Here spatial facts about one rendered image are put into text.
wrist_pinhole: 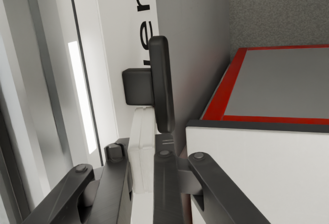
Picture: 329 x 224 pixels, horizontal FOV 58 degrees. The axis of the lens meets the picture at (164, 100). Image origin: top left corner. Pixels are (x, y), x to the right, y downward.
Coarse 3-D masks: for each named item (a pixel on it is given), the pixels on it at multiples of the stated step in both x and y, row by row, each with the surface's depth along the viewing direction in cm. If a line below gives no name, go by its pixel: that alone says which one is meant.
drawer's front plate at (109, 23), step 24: (96, 0) 19; (120, 0) 22; (144, 0) 26; (96, 24) 19; (120, 24) 22; (96, 48) 20; (120, 48) 22; (96, 72) 21; (120, 72) 22; (96, 96) 21; (120, 96) 22; (96, 120) 22; (120, 120) 22; (144, 216) 27
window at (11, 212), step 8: (0, 168) 16; (0, 176) 16; (0, 184) 16; (0, 192) 16; (8, 192) 17; (0, 200) 16; (8, 200) 17; (0, 208) 16; (8, 208) 17; (0, 216) 16; (8, 216) 17; (16, 216) 17
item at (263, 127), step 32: (256, 64) 75; (288, 64) 71; (320, 64) 69; (224, 96) 53; (256, 96) 52; (288, 96) 50; (320, 96) 49; (192, 128) 39; (224, 128) 38; (256, 128) 37; (288, 128) 36; (320, 128) 35; (224, 160) 39; (256, 160) 37; (288, 160) 36; (320, 160) 35; (256, 192) 39; (288, 192) 37; (320, 192) 36
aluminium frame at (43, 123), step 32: (0, 0) 14; (32, 0) 16; (0, 32) 14; (32, 32) 16; (0, 64) 15; (32, 64) 16; (64, 64) 18; (0, 96) 16; (32, 96) 16; (64, 96) 18; (0, 128) 16; (32, 128) 16; (64, 128) 19; (0, 160) 16; (32, 160) 17; (64, 160) 19; (32, 192) 17
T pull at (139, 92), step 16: (160, 48) 20; (160, 64) 21; (128, 80) 22; (144, 80) 22; (160, 80) 21; (128, 96) 22; (144, 96) 22; (160, 96) 21; (160, 112) 22; (160, 128) 22
